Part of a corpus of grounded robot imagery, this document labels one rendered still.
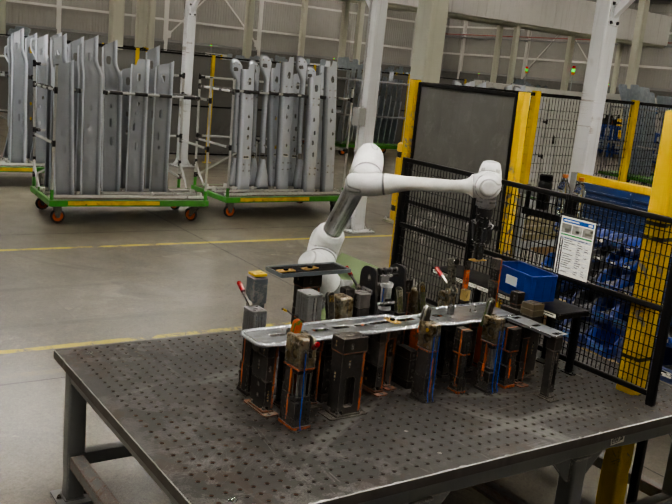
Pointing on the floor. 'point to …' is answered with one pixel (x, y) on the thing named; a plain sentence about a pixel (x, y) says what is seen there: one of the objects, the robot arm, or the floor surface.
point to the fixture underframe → (76, 476)
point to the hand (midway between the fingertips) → (478, 251)
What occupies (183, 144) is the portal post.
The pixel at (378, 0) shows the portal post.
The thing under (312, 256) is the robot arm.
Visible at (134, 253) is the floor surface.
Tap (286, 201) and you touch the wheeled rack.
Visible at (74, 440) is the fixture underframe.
